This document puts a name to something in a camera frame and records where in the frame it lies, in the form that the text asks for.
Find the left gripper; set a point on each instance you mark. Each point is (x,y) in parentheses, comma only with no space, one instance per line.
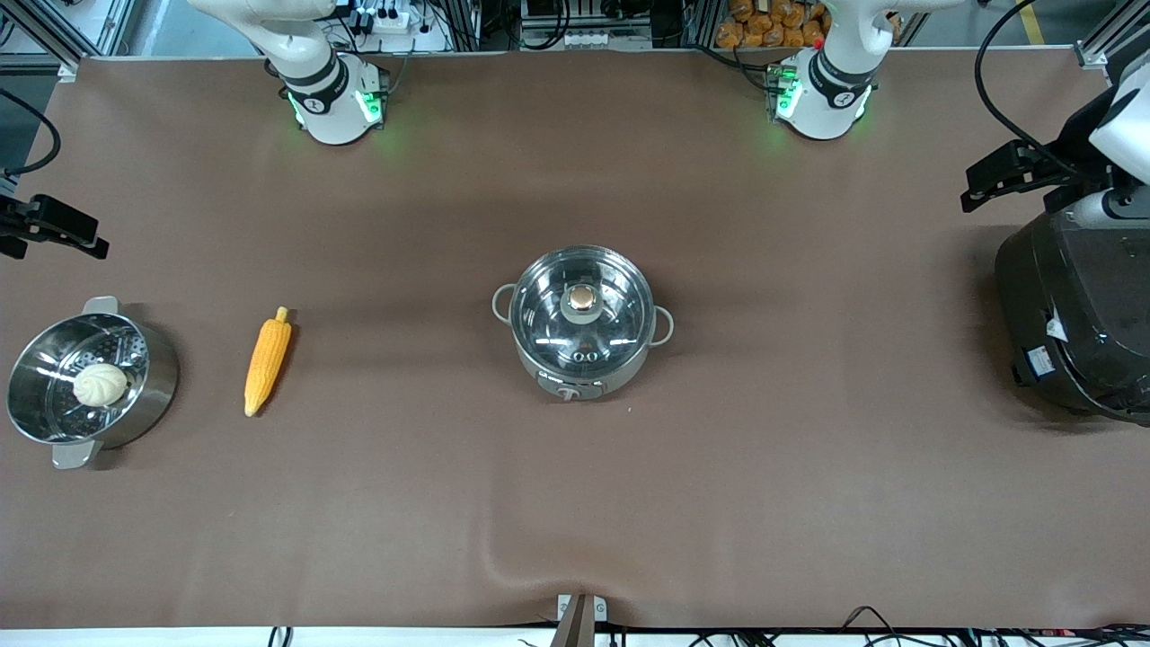
(1063,176)

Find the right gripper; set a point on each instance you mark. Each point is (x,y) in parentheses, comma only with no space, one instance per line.
(18,218)

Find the yellow corn cob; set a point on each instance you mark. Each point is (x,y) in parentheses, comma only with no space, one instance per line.
(267,361)

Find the glass pot lid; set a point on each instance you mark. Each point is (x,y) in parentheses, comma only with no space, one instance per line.
(582,314)

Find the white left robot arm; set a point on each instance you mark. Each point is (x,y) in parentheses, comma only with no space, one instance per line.
(831,90)

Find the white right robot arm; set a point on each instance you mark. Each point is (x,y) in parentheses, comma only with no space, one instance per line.
(328,85)

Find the silver steamer pot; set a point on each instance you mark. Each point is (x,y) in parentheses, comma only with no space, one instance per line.
(148,391)

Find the grey electric cooking pot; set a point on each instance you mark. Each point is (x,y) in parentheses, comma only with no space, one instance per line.
(582,385)

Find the white steamed bun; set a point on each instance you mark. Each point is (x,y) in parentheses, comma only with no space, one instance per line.
(100,385)

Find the black rice cooker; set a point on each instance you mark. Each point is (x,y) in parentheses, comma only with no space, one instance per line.
(1078,323)

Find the pile of orange fruits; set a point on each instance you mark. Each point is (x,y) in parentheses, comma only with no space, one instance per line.
(768,27)

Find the white power strip with plugs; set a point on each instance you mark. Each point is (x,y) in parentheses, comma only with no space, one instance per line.
(388,18)

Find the brown table mat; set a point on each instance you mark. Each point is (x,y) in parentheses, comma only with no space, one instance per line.
(575,503)

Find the aluminium frame profile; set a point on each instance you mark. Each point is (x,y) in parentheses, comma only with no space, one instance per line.
(40,36)
(1110,40)

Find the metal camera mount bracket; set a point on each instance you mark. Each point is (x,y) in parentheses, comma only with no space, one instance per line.
(579,615)

